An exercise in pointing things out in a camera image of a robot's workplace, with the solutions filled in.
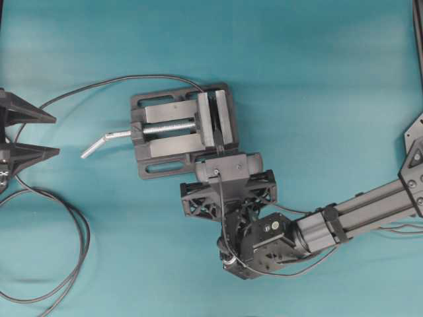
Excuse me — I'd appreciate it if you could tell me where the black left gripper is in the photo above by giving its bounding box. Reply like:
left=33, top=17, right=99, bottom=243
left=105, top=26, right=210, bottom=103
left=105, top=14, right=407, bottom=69
left=1, top=88, right=60, bottom=193

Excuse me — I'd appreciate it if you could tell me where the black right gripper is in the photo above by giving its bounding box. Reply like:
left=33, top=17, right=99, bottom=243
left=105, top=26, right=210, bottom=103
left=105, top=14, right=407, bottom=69
left=180, top=170, right=276, bottom=221

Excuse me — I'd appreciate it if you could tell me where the black USB cable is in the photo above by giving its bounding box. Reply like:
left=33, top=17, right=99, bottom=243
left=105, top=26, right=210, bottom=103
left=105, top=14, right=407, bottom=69
left=0, top=74, right=227, bottom=317

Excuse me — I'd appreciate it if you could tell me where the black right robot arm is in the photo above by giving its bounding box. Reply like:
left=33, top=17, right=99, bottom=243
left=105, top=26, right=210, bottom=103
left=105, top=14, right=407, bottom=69
left=180, top=142, right=422, bottom=279

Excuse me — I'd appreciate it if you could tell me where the black bench vise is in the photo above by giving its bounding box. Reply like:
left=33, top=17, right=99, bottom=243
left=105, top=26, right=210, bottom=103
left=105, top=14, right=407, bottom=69
left=129, top=82, right=245, bottom=181

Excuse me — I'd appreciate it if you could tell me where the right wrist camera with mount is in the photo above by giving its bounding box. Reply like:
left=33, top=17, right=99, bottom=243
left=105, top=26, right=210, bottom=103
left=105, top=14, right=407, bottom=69
left=195, top=153, right=264, bottom=199

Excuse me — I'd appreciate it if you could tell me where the black camera cable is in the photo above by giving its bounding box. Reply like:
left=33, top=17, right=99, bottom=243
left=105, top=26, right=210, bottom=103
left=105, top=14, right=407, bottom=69
left=213, top=168, right=423, bottom=277

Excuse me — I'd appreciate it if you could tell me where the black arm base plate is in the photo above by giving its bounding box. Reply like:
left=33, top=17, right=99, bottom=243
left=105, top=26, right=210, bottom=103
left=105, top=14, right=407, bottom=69
left=404, top=113, right=423, bottom=154

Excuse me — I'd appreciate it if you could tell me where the black aluminium frame rail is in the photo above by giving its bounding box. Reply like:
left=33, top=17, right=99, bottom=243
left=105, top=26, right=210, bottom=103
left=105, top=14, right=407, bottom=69
left=412, top=0, right=423, bottom=78

